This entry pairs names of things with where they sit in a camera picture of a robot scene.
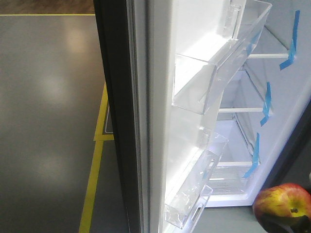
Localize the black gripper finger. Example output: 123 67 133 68
261 214 311 233

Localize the red yellow apple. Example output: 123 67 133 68
253 183 311 220

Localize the fridge door with white liner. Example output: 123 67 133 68
94 0 240 233

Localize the lower clear door bin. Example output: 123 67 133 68
161 132 228 233

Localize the clear door bin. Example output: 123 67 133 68
173 0 272 115
161 132 228 233

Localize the upper clear door bin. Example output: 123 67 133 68
173 0 272 115

